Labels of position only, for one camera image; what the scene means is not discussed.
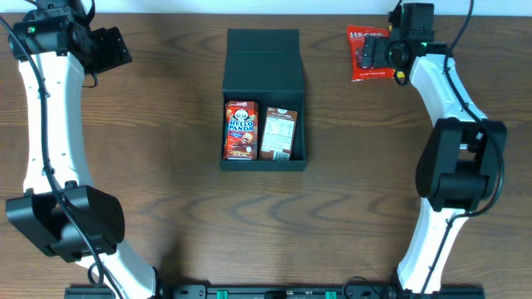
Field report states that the red Haribo candy bag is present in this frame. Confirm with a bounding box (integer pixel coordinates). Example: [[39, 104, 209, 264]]
[[347, 25, 395, 81]]

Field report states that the dark green box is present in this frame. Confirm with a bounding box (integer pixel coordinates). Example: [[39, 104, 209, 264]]
[[219, 28, 307, 171]]

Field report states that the brown Pocky box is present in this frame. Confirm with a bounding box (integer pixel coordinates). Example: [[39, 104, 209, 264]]
[[259, 107, 298, 160]]

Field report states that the red Hello Panda box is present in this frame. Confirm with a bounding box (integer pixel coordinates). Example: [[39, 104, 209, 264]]
[[223, 100, 259, 159]]

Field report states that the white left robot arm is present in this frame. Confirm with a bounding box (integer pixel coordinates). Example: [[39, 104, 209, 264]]
[[6, 0, 160, 298]]

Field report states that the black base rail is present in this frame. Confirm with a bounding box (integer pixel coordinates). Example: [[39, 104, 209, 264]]
[[64, 284, 486, 299]]

